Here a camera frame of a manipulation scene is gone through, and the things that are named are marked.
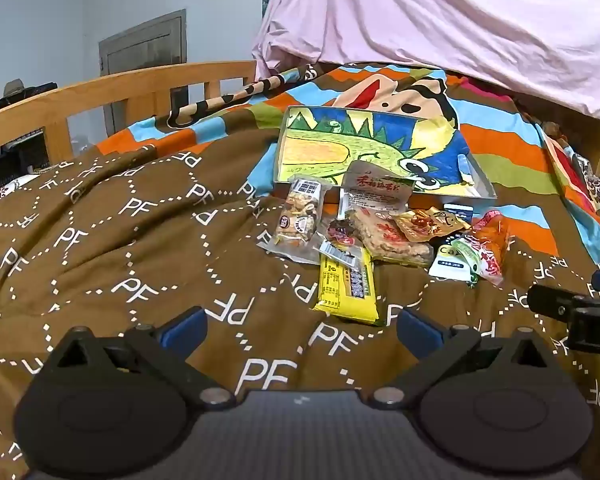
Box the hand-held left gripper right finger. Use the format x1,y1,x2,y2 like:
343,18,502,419
369,308,556,407

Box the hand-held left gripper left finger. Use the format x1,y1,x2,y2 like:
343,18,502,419
47,306,236,408

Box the blue and white packet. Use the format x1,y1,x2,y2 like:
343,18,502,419
428,204,477,282

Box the orange red snack packet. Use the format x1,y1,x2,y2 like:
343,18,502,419
467,210,510,287

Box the yellow snack bar packet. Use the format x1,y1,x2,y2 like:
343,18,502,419
312,247,386,327

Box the golden snack packet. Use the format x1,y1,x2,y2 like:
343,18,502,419
394,207,472,244

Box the silver seaweed packet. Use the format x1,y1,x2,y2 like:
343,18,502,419
337,161,416,222

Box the clear mixed nuts packet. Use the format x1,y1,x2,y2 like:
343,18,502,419
257,175,331,265

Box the dinosaur print tin box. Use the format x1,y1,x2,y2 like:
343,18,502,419
272,105,497,202

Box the green wrapped sausage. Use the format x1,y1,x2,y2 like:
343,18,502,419
452,237,486,287

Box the rice cracker packet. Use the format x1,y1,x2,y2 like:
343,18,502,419
350,205,436,267

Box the brown lettered blanket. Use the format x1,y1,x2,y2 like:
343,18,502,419
0,125,600,480

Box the dark plum candy packet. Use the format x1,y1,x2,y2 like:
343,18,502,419
316,217,366,272

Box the striped cartoon blanket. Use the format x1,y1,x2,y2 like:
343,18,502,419
97,62,600,271

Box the striped plush tail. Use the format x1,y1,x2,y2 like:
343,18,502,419
167,74,286,128

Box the dark storage basket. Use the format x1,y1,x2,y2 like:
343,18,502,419
0,130,49,191

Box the wooden bed footboard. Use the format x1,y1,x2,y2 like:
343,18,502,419
0,60,257,163

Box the grey door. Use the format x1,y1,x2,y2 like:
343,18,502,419
99,9,187,133

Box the tan hat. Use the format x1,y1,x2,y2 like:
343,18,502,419
0,79,58,111

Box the pink bed sheet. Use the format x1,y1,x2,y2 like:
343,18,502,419
252,0,600,123

